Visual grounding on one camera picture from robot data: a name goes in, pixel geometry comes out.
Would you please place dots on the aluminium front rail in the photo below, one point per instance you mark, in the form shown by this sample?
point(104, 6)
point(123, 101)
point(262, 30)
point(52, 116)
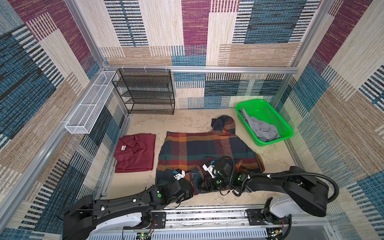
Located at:
point(224, 223)

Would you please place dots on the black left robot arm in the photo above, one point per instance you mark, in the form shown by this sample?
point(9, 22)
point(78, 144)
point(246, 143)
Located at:
point(86, 214)

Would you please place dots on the multicolour plaid long sleeve shirt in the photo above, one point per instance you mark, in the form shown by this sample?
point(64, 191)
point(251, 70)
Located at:
point(190, 151)

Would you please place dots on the white wire mesh tray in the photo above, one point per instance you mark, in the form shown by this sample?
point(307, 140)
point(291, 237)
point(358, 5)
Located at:
point(86, 114)

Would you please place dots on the folded maroon shirt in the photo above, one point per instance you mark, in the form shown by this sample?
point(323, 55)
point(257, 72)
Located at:
point(135, 153)

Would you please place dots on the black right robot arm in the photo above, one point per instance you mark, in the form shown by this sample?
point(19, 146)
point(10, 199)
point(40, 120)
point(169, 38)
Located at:
point(303, 191)

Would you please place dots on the black wire mesh shelf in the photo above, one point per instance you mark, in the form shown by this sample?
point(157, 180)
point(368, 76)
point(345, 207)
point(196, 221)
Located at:
point(146, 91)

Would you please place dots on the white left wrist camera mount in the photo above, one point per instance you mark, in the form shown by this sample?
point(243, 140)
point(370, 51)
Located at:
point(179, 174)

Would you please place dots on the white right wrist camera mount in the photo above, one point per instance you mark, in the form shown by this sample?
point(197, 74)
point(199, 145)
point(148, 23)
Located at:
point(209, 167)

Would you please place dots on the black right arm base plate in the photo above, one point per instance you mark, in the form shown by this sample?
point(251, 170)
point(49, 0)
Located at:
point(258, 217)

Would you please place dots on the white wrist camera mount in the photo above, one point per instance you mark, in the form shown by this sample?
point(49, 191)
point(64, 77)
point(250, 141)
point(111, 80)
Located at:
point(209, 167)
point(179, 174)

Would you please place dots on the green plastic laundry basket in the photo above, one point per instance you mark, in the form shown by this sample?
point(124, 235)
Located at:
point(263, 111)

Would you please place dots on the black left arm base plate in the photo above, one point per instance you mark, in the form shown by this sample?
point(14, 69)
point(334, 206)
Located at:
point(157, 220)

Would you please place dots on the grey shirt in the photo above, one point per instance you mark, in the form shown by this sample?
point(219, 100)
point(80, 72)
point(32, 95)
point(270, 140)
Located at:
point(264, 131)

